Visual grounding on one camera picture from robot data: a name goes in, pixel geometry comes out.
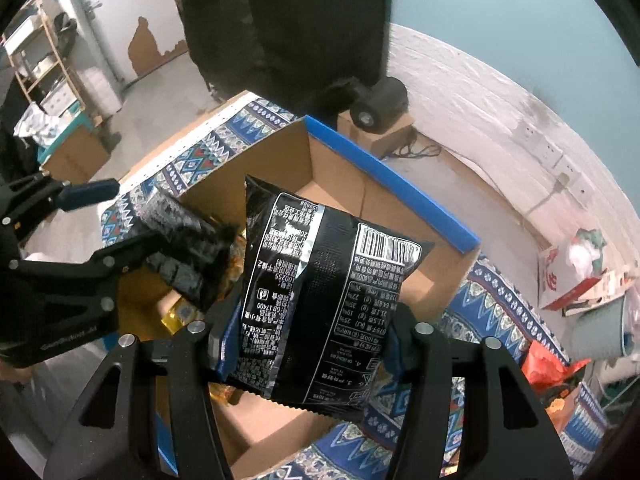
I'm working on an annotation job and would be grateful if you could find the wooden shelf rack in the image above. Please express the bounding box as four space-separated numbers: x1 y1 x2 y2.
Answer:
0 0 81 126

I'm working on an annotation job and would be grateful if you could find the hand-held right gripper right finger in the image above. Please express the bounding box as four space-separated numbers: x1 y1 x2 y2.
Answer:
385 302 576 480

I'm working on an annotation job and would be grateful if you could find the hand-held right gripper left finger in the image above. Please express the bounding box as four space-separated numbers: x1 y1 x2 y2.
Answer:
47 292 246 480

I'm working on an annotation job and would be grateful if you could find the large orange snack bag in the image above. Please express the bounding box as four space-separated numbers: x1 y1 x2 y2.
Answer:
542 382 583 423

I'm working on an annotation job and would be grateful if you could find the person in dark clothes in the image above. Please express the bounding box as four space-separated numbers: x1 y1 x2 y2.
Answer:
155 0 391 116

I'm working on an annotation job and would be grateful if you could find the beige plug and cable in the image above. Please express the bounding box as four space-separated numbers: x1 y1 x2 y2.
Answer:
520 172 573 228

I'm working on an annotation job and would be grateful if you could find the blue-edged cardboard box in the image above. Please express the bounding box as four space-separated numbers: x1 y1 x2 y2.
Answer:
117 115 481 480

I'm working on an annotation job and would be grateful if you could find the black snack packet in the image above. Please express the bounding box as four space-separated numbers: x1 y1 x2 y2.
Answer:
135 192 241 311
222 175 436 418

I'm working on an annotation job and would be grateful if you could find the teal topped cardboard box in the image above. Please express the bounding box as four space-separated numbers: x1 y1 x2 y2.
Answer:
37 102 111 186

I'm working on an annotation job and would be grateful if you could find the small brown cardboard box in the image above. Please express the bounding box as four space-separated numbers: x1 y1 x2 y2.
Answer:
337 110 416 158

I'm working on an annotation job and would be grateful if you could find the flat red-orange snack packet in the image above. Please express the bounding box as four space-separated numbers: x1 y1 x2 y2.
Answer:
522 340 593 396

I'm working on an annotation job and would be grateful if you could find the black cylindrical device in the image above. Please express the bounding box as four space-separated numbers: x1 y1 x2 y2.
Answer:
325 76 408 135

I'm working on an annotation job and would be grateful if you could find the yellow brown snack packet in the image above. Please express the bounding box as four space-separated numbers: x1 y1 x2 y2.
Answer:
215 220 248 296

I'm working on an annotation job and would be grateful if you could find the blue patterned tablecloth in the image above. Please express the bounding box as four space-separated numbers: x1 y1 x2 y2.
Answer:
100 91 616 480

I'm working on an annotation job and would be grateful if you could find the white plastic bag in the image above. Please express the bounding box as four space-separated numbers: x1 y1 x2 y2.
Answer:
565 229 608 281

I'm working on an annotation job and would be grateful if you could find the long yellow snack packet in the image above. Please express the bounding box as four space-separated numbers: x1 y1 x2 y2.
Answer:
159 297 206 336

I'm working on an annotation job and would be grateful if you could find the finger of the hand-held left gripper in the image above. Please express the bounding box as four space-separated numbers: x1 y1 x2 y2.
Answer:
0 172 122 247
7 232 166 315

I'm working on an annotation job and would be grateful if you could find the black cable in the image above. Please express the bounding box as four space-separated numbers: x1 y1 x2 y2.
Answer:
387 130 443 159

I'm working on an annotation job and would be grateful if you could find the white plastic bin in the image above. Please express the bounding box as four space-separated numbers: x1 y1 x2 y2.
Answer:
75 67 123 121

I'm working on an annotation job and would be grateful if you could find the red and white paper bag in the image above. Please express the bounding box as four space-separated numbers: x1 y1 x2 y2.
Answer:
537 240 623 311

